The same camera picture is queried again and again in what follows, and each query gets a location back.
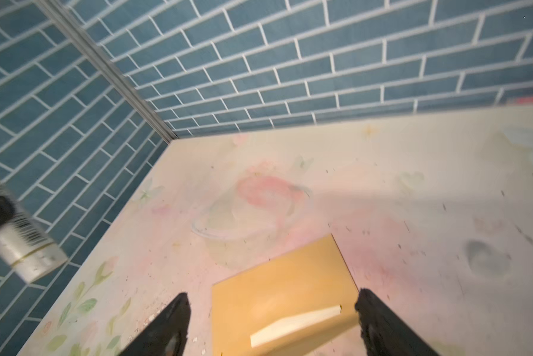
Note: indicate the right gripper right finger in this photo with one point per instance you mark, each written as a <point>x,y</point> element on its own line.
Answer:
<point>384,333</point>

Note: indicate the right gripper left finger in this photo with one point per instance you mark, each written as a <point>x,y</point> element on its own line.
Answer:
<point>167,334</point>

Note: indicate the white glue stick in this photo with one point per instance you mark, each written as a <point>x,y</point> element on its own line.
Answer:
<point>26,248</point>

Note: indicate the yellow envelope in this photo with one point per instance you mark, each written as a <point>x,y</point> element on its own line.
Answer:
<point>310,278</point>

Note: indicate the beige letter paper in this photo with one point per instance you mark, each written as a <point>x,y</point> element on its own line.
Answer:
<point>290,325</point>

